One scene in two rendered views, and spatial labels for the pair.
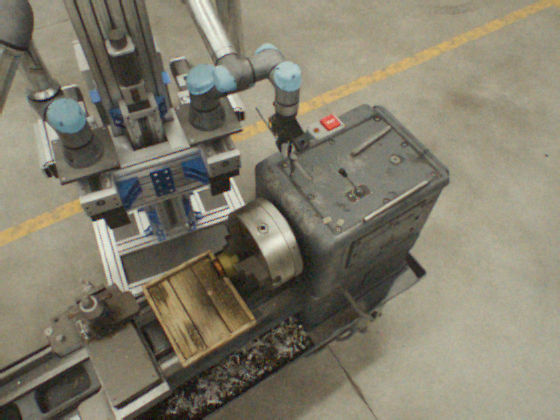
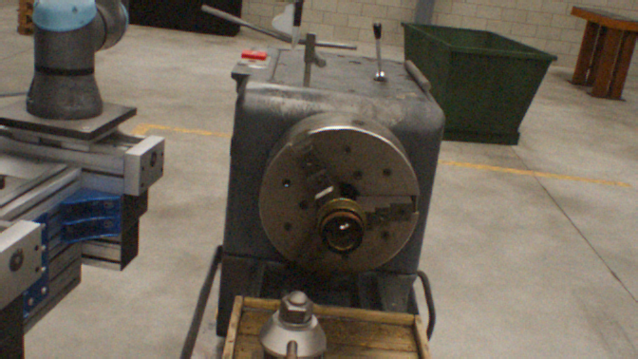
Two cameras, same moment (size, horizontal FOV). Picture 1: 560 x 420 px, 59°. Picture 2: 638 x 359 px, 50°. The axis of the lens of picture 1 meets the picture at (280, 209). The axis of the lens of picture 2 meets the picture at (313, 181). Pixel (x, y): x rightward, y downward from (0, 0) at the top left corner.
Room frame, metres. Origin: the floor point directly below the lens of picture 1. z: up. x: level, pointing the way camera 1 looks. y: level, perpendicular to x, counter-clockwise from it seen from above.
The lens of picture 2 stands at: (0.21, 1.18, 1.57)
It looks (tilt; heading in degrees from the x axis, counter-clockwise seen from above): 20 degrees down; 303
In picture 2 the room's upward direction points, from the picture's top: 7 degrees clockwise
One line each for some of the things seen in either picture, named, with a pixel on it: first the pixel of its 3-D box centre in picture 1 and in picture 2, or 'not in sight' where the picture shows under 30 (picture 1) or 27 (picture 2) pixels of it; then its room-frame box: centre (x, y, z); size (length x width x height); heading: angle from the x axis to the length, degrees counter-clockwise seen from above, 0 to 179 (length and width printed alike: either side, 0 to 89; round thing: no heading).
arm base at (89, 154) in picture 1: (80, 144); not in sight; (1.19, 0.76, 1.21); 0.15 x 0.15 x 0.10
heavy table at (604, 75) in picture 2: not in sight; (596, 50); (2.33, -8.88, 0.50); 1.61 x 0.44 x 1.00; 123
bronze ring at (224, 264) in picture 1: (225, 264); (341, 225); (0.77, 0.19, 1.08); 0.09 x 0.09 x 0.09; 35
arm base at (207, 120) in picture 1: (206, 108); (65, 86); (1.40, 0.31, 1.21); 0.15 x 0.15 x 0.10
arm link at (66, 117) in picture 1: (68, 121); not in sight; (1.19, 0.77, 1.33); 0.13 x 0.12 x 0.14; 46
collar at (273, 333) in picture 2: (90, 305); (293, 330); (0.58, 0.60, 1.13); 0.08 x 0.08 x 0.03
